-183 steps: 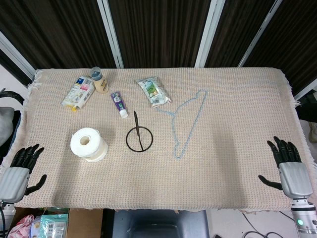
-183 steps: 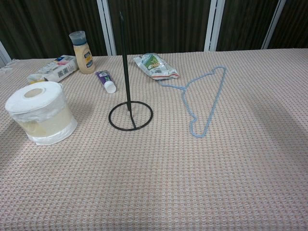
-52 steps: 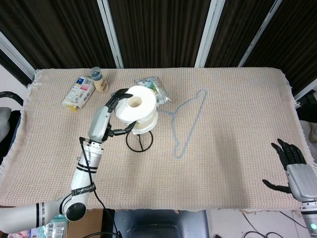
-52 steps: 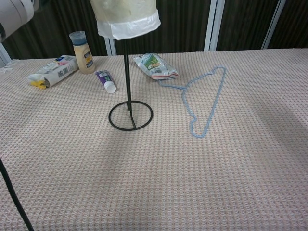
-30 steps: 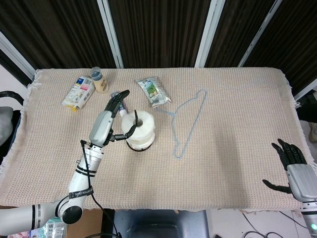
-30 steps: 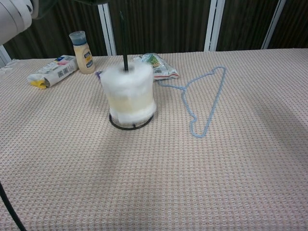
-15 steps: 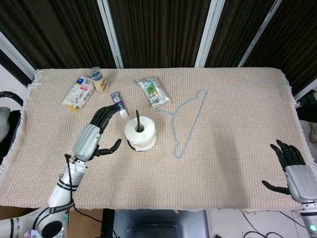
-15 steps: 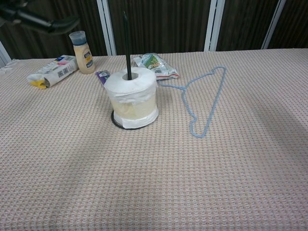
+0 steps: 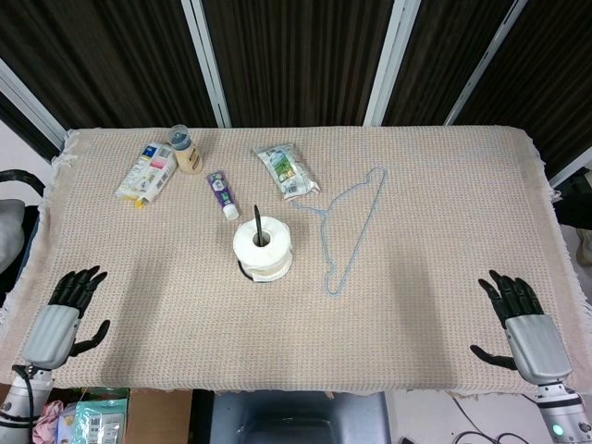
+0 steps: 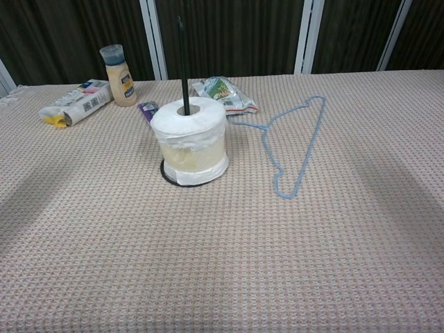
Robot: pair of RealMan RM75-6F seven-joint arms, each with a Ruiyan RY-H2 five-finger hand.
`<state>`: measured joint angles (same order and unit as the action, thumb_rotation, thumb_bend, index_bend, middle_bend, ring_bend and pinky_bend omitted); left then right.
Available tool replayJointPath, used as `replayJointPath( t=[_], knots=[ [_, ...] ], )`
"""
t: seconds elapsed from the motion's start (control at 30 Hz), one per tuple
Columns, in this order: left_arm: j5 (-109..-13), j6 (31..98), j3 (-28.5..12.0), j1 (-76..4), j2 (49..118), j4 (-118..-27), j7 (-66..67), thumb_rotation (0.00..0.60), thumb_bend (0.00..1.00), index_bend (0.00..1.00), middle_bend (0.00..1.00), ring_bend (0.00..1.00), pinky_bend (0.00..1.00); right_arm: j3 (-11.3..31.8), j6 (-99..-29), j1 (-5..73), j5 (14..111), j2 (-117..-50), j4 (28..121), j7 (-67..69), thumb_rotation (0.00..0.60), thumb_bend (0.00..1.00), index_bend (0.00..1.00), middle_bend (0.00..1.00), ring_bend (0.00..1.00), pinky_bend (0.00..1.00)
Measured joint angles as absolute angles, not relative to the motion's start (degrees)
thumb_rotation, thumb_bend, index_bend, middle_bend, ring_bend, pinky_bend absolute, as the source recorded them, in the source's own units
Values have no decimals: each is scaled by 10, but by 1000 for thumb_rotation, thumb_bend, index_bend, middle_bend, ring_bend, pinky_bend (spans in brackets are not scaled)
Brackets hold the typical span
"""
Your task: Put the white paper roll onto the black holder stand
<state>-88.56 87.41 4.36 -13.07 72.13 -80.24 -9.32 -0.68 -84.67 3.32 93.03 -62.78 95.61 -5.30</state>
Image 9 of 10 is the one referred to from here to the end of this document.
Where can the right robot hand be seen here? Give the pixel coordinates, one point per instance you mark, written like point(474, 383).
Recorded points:
point(536, 347)

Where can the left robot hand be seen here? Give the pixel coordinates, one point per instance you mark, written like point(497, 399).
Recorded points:
point(51, 337)

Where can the white toilet paper roll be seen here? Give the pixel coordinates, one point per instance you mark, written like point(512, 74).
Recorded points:
point(263, 250)

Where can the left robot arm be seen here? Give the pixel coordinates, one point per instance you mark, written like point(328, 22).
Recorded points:
point(18, 402)

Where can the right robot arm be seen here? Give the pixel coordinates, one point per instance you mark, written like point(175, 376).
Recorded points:
point(557, 411)

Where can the black paper roll holder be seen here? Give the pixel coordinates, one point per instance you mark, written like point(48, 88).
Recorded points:
point(259, 226)

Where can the pink cloth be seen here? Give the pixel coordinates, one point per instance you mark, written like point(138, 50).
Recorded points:
point(46, 421)

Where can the teal printed packet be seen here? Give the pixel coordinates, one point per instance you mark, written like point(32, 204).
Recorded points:
point(94, 421)

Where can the grey black chair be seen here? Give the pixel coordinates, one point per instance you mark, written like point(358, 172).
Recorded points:
point(14, 222)

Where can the beige woven tablecloth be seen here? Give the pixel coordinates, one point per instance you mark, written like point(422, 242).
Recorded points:
point(416, 324)

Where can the brown cardboard box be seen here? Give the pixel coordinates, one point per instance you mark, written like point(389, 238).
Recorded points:
point(159, 416)

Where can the colourful flat packet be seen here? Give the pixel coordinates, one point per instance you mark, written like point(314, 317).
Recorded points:
point(147, 174)

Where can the purple toothpaste tube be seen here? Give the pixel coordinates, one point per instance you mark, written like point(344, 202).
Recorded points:
point(222, 194)

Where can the beige bottle with grey cap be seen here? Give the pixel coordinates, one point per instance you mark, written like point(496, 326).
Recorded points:
point(187, 152)

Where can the black chair seat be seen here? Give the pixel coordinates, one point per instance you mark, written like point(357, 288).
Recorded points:
point(300, 418)

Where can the green white snack packet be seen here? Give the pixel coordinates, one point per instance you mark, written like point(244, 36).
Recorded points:
point(286, 170)

